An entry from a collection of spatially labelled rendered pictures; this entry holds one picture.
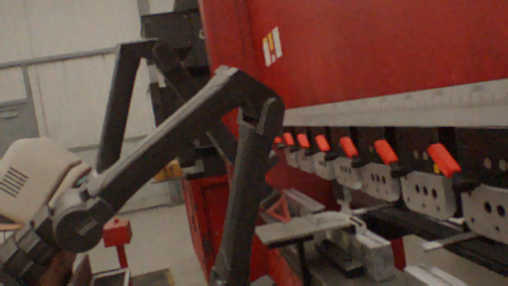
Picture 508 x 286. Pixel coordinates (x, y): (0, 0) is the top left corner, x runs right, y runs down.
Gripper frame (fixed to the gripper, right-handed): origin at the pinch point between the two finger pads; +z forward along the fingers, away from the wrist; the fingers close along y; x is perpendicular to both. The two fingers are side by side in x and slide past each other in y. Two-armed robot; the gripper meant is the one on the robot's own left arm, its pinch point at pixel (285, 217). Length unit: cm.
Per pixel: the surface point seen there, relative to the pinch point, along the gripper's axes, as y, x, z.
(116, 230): 156, 78, -17
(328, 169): -4.6, -19.1, -3.8
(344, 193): -4.6, -18.4, 5.0
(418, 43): -63, -33, -27
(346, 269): -18.3, -3.0, 16.9
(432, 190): -61, -20, -5
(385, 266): -24.5, -10.9, 20.6
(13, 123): 657, 217, -225
